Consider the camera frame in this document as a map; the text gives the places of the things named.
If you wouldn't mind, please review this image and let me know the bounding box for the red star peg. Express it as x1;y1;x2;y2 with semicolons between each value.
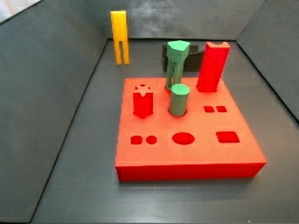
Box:
134;84;154;118

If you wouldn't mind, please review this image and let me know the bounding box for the green cylinder peg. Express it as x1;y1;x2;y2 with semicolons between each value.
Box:
170;83;191;116

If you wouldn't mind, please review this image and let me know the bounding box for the yellow two-pronged peg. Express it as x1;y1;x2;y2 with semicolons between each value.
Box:
110;10;130;65

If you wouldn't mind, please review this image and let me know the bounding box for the black curved bracket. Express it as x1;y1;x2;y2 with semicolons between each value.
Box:
162;45;205;72

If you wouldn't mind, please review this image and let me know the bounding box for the red peg board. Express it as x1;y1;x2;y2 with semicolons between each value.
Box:
117;78;267;181

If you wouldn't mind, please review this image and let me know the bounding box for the tall red square peg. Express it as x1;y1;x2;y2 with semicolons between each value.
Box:
197;42;230;93

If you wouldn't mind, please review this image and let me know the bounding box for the green pentagon-top peg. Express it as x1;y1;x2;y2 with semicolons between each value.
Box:
166;40;191;89

